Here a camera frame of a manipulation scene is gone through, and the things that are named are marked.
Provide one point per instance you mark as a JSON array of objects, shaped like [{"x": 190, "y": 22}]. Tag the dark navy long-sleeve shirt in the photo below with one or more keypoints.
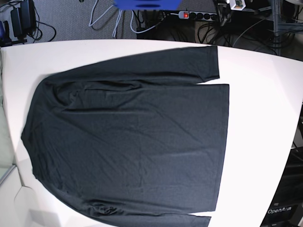
[{"x": 136, "y": 141}]

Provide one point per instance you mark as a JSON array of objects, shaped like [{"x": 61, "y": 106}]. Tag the black box left background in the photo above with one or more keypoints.
[{"x": 23, "y": 19}]

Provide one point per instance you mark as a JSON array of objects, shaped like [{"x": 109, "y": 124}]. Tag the black OpenArm case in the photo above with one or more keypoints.
[{"x": 286, "y": 208}]

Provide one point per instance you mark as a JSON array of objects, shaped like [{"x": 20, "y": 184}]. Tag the white power strip red switch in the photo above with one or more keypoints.
[{"x": 198, "y": 16}]

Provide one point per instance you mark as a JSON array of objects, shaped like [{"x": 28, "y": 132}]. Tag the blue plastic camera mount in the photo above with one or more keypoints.
[{"x": 147, "y": 4}]

